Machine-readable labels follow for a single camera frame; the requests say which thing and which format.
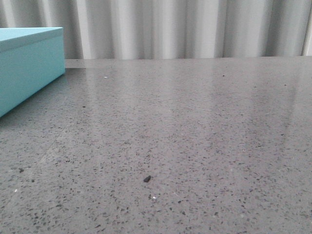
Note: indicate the light blue storage box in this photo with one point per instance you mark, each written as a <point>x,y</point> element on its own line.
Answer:
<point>30,58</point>

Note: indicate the small black debris piece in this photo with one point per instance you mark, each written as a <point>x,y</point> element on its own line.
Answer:
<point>147,179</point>

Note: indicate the white pleated curtain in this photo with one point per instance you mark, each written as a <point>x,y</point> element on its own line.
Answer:
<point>170,29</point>

